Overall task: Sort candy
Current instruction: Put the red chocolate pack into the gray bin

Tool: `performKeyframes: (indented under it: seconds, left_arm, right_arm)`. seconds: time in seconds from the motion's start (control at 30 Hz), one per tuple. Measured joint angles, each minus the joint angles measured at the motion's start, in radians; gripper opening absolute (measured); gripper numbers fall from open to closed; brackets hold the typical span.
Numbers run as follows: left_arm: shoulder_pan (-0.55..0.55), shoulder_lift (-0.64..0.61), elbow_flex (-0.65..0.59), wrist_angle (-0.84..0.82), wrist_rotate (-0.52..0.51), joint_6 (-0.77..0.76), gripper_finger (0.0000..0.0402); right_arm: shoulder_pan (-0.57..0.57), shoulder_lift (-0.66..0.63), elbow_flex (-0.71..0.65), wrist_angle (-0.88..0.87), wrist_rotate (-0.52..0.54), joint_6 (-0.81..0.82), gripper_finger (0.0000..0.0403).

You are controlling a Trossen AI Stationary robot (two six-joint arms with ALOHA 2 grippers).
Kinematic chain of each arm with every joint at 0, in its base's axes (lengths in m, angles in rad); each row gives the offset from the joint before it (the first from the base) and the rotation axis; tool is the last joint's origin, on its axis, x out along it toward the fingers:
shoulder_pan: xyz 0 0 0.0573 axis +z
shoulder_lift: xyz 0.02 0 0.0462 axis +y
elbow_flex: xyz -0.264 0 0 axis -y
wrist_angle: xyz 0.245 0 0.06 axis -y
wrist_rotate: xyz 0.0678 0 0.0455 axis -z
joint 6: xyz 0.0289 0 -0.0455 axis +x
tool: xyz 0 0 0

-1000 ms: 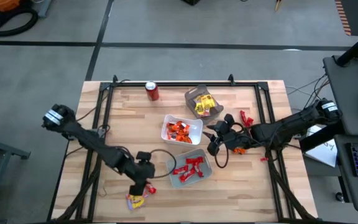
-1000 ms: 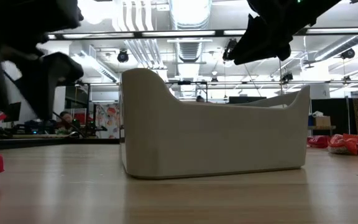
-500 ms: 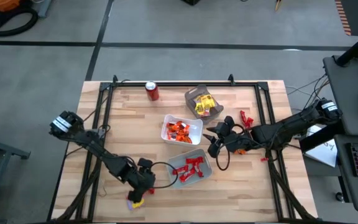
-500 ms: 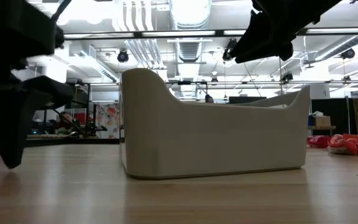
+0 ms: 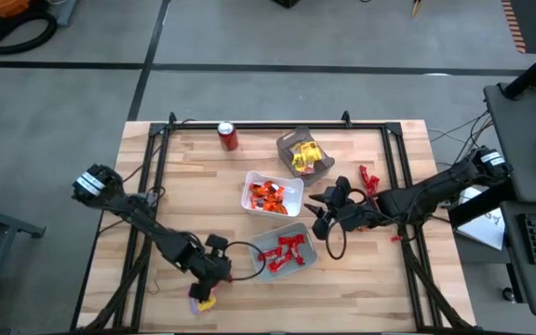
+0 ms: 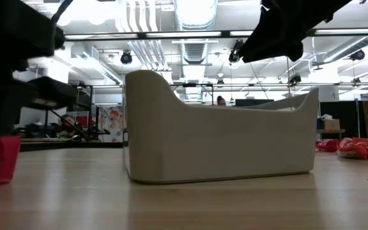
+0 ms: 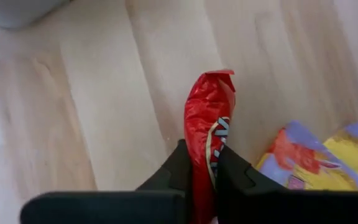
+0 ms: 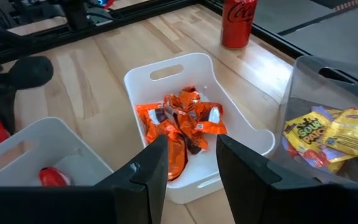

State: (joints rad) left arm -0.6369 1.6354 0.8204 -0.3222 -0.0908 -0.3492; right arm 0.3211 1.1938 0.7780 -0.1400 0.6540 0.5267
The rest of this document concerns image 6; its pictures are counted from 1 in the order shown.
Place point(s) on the long ceiling light strip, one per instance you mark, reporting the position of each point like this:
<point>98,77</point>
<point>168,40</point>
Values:
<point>184,34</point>

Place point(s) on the orange candy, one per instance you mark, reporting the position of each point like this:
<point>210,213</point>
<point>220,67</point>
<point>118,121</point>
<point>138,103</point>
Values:
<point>350,150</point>

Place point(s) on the black partition panel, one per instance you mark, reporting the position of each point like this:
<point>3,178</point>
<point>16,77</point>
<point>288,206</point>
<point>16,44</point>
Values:
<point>347,111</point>

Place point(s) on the cardboard box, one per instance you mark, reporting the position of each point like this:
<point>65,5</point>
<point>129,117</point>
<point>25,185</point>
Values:
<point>331,124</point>

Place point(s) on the black ceiling rail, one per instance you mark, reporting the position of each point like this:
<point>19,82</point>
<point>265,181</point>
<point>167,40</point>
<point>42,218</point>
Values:
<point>331,84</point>

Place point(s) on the person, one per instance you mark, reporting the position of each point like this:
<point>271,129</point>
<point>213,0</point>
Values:
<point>67,123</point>
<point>221,101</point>

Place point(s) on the black track light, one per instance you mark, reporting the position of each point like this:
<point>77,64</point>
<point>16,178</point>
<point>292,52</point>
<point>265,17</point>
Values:
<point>358,55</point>
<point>235,54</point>
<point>126,57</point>
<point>295,79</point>

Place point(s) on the floral banner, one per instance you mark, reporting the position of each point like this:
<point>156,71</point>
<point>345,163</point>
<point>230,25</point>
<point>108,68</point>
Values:
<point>110,123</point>

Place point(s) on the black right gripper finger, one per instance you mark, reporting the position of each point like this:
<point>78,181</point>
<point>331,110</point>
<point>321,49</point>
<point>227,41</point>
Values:
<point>260,48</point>

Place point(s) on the wooden side table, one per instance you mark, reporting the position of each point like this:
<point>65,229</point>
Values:
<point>331,131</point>

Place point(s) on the silver air duct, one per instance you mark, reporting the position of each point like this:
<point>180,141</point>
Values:
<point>195,51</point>

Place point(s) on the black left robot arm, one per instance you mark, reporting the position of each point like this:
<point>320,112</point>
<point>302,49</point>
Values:
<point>11,25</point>

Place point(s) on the small silver dome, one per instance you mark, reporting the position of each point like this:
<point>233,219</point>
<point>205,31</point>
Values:
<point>75,138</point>

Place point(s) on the black metal rack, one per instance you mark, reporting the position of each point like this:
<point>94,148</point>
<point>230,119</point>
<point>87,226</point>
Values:
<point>90,111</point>

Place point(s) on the wide black monitor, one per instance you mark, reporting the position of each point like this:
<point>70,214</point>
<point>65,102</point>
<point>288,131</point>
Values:
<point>254,102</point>

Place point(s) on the light grey plastic bin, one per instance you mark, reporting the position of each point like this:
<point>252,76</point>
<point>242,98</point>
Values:
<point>219,143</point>

